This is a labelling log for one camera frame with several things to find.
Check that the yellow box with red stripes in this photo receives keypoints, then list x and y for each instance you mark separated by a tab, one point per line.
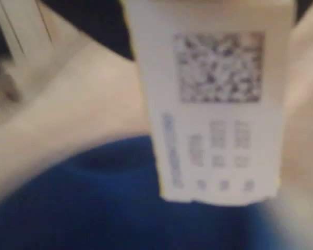
219	117

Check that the blue round container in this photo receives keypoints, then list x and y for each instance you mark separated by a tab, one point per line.
94	203

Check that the wrinkled beige cloth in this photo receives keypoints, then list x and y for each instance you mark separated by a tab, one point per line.
81	91

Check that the white furniture panel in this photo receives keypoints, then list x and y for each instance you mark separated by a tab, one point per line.
23	26

